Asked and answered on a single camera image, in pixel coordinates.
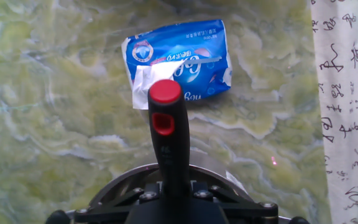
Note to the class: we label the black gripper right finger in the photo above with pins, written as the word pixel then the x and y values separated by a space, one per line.
pixel 244 208

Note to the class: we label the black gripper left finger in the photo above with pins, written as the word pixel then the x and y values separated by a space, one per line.
pixel 117 203

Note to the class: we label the green marble patterned mat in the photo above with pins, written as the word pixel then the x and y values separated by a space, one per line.
pixel 57 109

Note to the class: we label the beige calligraphy cloth strip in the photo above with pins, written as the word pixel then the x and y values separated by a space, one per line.
pixel 346 124

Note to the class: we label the blue tissue pack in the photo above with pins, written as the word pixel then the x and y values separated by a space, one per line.
pixel 197 46

